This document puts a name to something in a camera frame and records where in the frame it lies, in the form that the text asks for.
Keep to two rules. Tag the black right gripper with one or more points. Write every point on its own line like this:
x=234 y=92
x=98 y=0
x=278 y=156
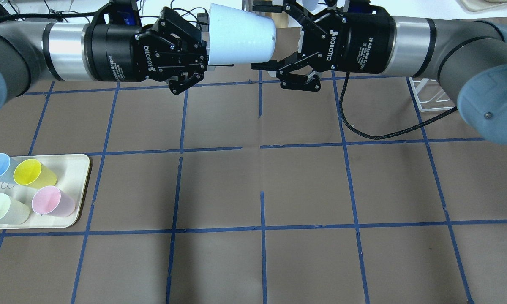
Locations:
x=364 y=39

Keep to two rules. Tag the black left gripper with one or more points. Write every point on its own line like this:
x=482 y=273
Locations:
x=115 y=51

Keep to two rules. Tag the blue plastic cup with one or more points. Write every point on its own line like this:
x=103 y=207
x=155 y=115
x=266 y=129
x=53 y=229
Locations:
x=239 y=37

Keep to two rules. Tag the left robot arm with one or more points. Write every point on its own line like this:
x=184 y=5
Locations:
x=33 y=50

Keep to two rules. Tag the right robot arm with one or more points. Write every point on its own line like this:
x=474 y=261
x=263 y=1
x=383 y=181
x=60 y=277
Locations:
x=467 y=59

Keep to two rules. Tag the yellow plastic cup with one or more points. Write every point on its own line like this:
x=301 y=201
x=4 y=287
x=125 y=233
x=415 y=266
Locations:
x=34 y=174

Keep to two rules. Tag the pink plastic cup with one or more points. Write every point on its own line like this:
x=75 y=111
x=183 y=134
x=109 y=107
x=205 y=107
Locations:
x=52 y=201

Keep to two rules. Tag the light blue cup far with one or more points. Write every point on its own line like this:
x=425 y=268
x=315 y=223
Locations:
x=7 y=168

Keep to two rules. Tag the pale green plastic cup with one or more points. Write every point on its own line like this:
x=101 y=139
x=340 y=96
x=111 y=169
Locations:
x=12 y=211

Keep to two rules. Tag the white wire cup rack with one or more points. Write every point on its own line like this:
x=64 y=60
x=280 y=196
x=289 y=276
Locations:
x=429 y=96

